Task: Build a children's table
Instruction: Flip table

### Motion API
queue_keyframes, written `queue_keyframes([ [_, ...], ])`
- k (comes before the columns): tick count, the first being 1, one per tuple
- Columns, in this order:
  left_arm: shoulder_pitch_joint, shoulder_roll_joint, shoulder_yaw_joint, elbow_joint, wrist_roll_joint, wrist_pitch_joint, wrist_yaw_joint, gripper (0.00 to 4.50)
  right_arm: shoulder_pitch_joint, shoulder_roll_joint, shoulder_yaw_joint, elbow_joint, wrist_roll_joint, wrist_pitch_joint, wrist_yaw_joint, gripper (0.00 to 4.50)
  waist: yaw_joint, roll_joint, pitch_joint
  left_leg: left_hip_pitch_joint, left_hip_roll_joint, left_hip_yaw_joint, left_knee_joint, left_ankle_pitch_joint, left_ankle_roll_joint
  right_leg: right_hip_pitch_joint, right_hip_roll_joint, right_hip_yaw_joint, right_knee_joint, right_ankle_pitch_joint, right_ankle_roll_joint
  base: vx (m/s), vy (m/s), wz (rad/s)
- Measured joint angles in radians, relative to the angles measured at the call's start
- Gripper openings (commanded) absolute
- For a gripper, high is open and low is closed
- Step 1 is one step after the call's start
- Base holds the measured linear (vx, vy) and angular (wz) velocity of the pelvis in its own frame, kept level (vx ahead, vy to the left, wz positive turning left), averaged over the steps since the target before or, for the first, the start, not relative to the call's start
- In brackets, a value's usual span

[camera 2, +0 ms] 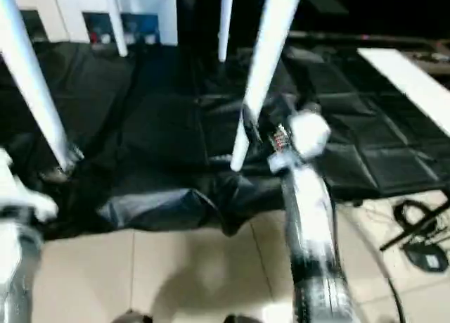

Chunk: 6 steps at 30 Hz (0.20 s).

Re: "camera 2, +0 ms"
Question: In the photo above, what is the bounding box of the white plastic table leg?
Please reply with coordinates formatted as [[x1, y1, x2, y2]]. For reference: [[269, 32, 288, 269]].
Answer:
[[103, 0, 129, 58], [230, 0, 306, 172], [0, 0, 77, 173], [217, 0, 236, 63]]

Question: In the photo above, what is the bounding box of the black work mat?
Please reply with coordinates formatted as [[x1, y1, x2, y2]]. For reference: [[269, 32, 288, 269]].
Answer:
[[0, 37, 450, 238]]

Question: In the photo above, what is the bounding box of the white glass-door cabinet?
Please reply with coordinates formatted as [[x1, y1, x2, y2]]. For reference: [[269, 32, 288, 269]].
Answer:
[[13, 0, 177, 46]]

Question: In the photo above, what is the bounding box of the white flat board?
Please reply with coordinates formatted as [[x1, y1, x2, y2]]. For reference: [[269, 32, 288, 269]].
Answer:
[[356, 47, 450, 134]]

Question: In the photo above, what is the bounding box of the black power adapter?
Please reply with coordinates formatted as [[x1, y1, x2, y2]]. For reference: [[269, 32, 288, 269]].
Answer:
[[404, 244, 450, 275]]

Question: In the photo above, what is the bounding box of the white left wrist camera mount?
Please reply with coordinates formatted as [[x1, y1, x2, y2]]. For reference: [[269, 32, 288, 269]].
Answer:
[[0, 148, 60, 226]]

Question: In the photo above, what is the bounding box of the grey metal rail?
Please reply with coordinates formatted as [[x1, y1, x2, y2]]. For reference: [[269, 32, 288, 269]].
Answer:
[[288, 30, 450, 45]]

